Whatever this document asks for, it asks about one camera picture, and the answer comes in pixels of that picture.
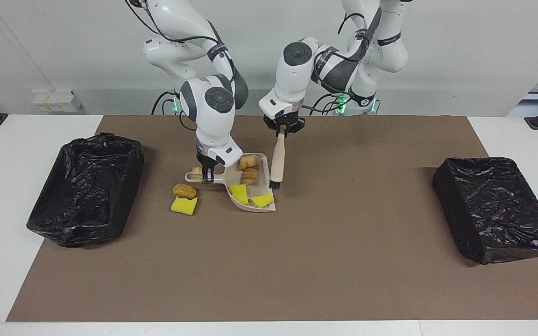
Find beige plastic dustpan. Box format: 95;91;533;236
184;153;277;213

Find beige hand brush black bristles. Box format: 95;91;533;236
269;132;286;190

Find notched yellow sponge piece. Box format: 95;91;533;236
229;184;249;204

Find small yellow sponge wedge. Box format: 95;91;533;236
250;194;275;209

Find black bag lined bin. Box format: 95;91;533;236
432;157;538;265
26;133;145;248

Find brown bread bun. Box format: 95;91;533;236
172;183;198;200

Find rectangular yellow sponge piece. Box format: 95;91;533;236
170;196;198;216

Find large brown paper mat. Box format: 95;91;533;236
6;115;538;322

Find left base black cable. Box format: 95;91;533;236
310;92;344;116

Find base black cable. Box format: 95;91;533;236
310;92;344;116
151;91;178;116

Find right base black cable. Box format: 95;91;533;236
151;91;178;116

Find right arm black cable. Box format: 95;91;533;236
124;0;239;133

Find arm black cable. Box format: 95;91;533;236
124;0;239;133
297;0;384;112

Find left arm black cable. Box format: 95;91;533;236
297;0;384;112

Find white wall socket box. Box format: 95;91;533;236
32;91;83;112

